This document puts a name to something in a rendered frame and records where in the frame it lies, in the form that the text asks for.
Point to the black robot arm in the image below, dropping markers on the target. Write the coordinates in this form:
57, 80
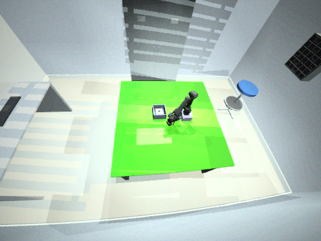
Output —
186, 105

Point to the white plate with hole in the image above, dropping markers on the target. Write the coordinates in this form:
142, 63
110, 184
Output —
158, 111

